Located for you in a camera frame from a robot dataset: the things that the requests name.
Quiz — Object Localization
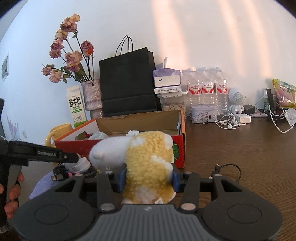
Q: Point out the white yellow plush toy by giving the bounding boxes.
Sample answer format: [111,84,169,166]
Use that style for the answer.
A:
[88,131,176,204]

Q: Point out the short black usb cable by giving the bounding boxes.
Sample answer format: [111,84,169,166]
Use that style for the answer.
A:
[208,163,242,183]

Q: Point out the purple woven pouch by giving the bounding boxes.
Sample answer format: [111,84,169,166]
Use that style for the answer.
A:
[29,171,58,200]

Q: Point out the black braided cable bundle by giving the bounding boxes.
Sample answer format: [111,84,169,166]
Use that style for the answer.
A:
[51,164,98,182]

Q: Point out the white tissue cloth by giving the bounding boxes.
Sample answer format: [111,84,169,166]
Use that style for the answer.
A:
[126,130,140,137]

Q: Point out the iridescent plastic bag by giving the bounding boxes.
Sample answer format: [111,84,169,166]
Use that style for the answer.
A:
[88,132,109,140]

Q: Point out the red fabric rose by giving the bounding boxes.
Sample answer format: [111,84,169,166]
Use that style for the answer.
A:
[85,133,93,139]

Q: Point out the person's left hand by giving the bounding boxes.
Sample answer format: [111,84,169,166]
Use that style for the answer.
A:
[4,172,25,219]

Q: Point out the white round lid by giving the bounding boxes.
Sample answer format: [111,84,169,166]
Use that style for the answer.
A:
[71,157,91,173]

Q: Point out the yellow ceramic mug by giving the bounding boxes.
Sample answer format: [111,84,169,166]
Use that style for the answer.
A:
[45,123,72,147]

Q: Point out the red cardboard box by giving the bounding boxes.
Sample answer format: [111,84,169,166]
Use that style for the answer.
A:
[55,110,186,168]

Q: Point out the white printed tin box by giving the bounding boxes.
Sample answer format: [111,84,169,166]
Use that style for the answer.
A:
[190,104,217,124]

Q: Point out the white milk carton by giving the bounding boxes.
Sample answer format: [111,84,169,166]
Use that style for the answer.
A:
[66,85,87,128]

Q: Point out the white earphones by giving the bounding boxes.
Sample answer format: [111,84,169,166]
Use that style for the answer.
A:
[214,109,246,130]

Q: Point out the clear seed container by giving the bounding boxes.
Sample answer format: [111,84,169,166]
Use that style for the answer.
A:
[158,91,188,116]

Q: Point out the purple textured vase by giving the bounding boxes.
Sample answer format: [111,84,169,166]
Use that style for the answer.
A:
[81,79,103,119]

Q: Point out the black paper bag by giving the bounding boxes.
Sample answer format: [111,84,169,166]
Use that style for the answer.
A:
[99,47,162,117]

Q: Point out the white charger block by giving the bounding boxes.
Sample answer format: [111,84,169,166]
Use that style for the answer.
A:
[236,113,251,124]

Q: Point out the white flat box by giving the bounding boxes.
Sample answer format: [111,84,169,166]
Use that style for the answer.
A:
[154,85,182,94]

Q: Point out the water bottle middle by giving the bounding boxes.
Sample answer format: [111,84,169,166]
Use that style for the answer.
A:
[201,66,214,104]

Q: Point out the water bottle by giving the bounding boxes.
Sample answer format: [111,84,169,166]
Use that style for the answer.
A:
[187,67,201,105]
[215,67,228,111]
[201,66,214,104]

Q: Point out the water bottle right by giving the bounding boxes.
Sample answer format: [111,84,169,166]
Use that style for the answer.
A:
[215,67,228,111]

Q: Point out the black power adapter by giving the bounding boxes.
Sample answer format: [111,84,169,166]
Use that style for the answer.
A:
[243,104,255,115]

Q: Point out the water bottle left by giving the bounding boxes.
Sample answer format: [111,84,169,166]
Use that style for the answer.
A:
[187,67,201,105]

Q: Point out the white robot figurine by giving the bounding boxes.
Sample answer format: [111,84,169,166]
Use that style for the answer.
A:
[228,87,246,114]

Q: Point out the dried pink rose bouquet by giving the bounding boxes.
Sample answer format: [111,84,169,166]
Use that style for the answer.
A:
[42,13,95,83]

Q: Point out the green spray bottle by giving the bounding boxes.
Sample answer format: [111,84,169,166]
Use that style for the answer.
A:
[263,88,271,111]

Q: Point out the white face mask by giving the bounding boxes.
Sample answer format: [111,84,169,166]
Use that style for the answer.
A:
[284,108,296,126]

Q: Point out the yellow snack bag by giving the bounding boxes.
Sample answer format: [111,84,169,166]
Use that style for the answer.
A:
[272,78,296,109]

